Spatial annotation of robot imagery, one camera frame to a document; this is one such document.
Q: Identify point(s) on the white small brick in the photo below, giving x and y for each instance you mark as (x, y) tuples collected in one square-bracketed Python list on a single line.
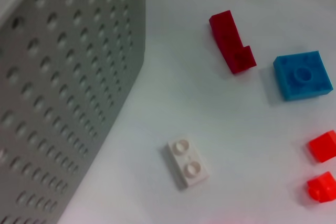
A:
[(187, 165)]

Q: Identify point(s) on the grey perforated storage basket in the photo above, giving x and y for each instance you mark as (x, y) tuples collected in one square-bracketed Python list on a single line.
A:
[(65, 77)]

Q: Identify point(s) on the dark red long brick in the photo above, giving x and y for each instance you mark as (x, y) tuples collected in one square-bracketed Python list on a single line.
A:
[(231, 43)]

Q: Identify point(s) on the blue square brick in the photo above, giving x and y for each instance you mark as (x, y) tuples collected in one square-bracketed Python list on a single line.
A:
[(302, 77)]

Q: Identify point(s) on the red sloped small brick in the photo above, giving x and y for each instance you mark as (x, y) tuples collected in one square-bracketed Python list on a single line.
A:
[(324, 146)]

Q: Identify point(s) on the red notched small brick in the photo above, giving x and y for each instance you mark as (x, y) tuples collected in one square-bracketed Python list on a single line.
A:
[(323, 187)]

